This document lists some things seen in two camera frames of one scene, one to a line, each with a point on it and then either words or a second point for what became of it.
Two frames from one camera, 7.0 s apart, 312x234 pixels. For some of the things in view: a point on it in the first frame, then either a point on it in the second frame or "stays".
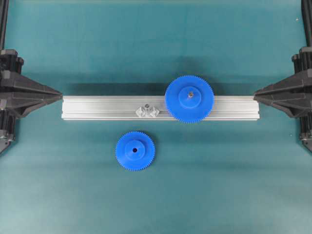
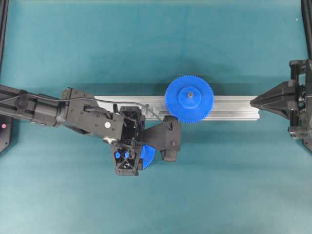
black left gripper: [9, 62] -> [127, 159]
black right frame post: [306, 11] stays
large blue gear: [189, 99] stays
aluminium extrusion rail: [153, 107] stays
